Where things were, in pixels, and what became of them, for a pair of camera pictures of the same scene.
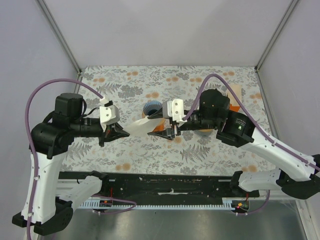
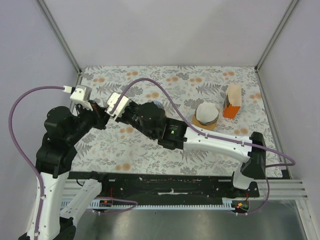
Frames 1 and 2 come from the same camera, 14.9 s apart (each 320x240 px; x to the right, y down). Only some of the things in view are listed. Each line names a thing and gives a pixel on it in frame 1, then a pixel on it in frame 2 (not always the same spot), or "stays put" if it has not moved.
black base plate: x=173 y=185 stays put
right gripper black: x=169 y=133 -> x=122 y=119
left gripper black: x=113 y=131 -> x=99 y=113
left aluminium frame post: x=49 y=17 stays put
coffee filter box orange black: x=234 y=102 stays put
